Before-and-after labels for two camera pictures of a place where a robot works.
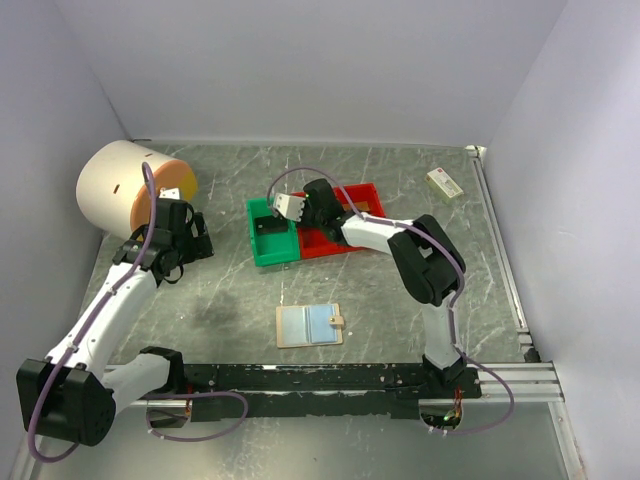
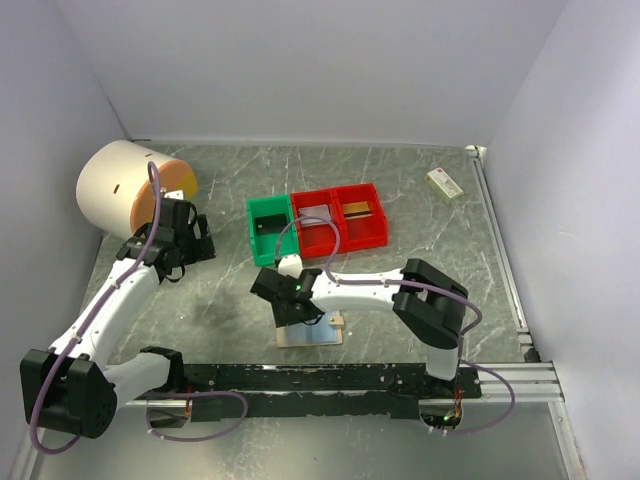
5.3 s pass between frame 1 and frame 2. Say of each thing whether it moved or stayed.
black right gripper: moved
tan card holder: stayed
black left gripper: stayed
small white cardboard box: stayed
